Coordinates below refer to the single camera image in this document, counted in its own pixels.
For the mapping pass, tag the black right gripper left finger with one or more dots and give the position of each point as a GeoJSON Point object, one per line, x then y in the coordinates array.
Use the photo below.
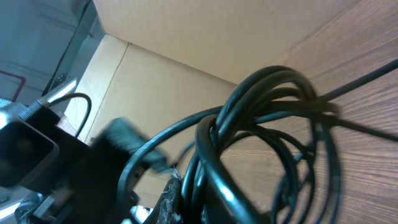
{"type": "Point", "coordinates": [167, 209]}

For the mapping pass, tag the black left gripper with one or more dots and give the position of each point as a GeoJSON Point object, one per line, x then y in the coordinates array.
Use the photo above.
{"type": "Point", "coordinates": [80, 184]}

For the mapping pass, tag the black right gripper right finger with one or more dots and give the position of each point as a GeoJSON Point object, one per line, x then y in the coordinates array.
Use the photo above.
{"type": "Point", "coordinates": [214, 211]}

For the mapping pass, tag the ceiling light fixture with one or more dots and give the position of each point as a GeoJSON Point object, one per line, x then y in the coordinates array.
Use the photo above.
{"type": "Point", "coordinates": [63, 90]}

